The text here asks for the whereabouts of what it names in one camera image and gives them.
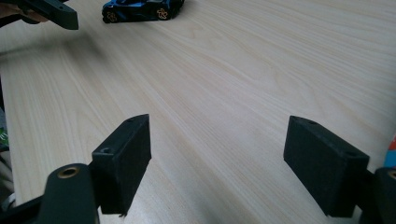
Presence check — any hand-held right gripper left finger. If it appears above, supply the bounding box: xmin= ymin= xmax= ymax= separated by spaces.
xmin=92 ymin=113 xmax=152 ymax=217

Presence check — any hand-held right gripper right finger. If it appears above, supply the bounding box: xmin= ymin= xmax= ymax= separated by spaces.
xmin=283 ymin=115 xmax=371 ymax=218

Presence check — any blue wet wipes packet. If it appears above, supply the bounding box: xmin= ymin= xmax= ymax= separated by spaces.
xmin=383 ymin=134 xmax=396 ymax=169

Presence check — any black and blue toy car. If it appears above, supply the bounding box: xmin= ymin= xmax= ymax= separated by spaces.
xmin=101 ymin=0 xmax=185 ymax=24

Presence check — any green and white object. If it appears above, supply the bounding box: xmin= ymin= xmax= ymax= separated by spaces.
xmin=0 ymin=106 xmax=10 ymax=150

